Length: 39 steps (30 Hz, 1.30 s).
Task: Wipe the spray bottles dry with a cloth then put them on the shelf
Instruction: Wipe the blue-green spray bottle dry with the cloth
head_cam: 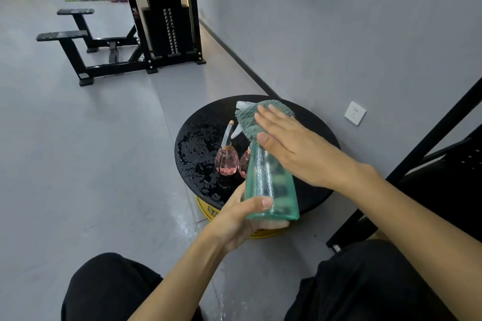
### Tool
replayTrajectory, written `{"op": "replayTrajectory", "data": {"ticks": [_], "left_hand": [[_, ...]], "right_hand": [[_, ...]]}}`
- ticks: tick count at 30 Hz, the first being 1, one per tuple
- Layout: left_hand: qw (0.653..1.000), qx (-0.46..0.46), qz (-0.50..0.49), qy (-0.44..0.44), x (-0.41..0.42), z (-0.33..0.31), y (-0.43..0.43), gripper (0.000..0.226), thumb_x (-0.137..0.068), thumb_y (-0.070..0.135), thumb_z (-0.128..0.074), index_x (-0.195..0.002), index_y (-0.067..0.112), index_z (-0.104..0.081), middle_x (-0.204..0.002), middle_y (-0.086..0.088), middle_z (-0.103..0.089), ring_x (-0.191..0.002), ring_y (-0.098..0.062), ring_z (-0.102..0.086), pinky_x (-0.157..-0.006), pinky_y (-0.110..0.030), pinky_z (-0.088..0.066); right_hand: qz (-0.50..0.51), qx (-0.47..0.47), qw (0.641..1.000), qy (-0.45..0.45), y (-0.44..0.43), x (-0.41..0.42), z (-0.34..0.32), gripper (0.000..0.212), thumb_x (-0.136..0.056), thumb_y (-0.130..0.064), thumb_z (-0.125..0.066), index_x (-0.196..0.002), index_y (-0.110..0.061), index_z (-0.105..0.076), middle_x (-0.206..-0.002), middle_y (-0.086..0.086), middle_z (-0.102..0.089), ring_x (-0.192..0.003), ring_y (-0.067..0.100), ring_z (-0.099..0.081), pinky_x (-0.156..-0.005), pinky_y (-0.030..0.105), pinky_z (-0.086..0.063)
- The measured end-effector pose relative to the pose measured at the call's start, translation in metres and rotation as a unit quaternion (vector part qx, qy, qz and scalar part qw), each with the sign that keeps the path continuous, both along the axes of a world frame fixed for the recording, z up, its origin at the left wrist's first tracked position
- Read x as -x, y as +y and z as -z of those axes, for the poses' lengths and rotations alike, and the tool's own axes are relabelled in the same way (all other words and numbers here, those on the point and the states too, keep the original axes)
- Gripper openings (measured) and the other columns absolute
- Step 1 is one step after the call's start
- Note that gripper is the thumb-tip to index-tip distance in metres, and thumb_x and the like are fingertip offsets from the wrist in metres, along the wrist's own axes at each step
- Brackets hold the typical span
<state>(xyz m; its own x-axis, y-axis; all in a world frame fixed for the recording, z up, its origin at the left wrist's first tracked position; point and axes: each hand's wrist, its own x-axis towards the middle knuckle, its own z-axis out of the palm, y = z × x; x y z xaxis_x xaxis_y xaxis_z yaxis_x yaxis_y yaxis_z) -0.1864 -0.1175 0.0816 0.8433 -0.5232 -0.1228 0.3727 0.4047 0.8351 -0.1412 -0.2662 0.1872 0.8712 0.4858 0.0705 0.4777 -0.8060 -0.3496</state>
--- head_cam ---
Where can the green cleaning cloth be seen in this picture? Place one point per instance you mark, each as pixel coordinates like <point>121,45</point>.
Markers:
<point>248,121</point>

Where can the pink spray bottle grey nozzle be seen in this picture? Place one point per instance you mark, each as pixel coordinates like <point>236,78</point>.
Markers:
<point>244,162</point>
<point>227,161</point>

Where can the person's left hand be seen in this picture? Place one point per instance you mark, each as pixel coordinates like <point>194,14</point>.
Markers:
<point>229,228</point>

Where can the person's right hand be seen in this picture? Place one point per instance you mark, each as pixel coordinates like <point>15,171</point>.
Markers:
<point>308,151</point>

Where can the person's left forearm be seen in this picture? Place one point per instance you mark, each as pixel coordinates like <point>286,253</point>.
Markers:
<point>177,283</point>

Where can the person's right forearm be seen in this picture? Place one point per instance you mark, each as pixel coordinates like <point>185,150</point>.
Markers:
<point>414,226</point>

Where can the black metal rack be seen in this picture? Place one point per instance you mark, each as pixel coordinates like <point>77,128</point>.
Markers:
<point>444,189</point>

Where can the green spray bottle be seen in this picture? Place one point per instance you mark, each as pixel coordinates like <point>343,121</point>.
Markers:
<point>271,189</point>

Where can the round black table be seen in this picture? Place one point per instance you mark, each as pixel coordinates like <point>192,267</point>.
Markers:
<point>218,110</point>

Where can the white wall socket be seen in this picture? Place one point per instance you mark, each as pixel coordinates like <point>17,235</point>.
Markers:
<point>355,113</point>

